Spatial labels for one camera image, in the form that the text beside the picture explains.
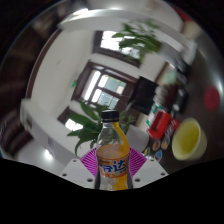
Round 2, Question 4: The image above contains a round orange-rimmed badge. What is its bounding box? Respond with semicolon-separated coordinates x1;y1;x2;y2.
151;139;161;152

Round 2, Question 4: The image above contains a dark-framed window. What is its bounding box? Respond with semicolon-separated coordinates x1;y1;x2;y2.
93;30;141;68
57;106;84;133

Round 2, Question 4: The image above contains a dark wooden double door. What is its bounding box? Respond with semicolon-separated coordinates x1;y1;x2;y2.
71;61;138;114

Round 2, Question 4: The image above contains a black chair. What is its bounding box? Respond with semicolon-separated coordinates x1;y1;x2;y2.
131;75;159;116

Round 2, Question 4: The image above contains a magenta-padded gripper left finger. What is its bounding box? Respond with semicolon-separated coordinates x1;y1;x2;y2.
60;147;100;190

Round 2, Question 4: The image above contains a round blue-rimmed badge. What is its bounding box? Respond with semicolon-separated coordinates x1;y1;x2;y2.
154;149;164;162

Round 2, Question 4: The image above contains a pale yellow plastic cup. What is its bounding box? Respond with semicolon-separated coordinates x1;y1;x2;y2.
171;117;208;162

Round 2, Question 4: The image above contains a green and white box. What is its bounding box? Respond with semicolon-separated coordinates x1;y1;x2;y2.
146;103;163;128

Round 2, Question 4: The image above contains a red rectangular box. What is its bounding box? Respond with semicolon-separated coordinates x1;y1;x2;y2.
147;109;173;140

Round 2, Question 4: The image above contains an orange soda plastic bottle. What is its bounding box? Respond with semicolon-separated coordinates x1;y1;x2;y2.
94;109;134;191

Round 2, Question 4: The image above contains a leafy plant in white pot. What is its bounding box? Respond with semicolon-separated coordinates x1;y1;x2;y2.
66;101;149;158
111;20;164;64

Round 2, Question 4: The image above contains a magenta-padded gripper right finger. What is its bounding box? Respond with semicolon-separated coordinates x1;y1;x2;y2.
127;147;169;190

